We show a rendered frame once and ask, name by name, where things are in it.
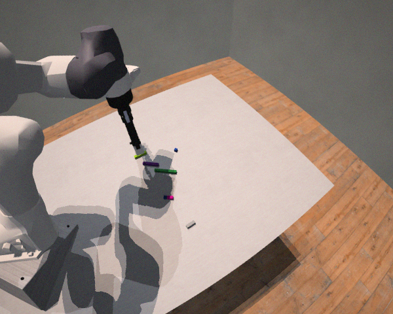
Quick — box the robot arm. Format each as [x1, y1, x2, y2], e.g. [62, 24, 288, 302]
[0, 25, 140, 264]

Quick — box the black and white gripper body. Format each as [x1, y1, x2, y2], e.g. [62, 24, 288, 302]
[106, 89, 133, 117]

